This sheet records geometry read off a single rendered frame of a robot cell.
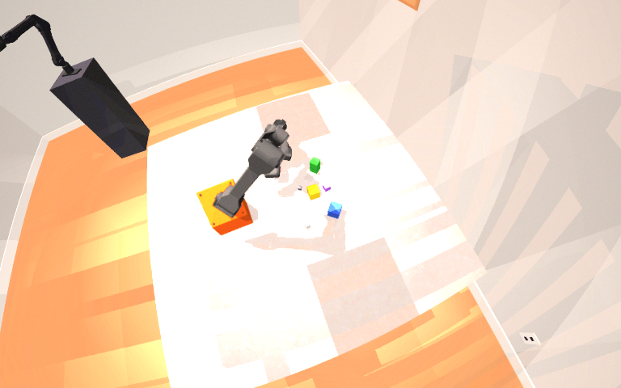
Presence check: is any blue cube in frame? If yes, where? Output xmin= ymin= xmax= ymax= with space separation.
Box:
xmin=327 ymin=201 xmax=342 ymax=219

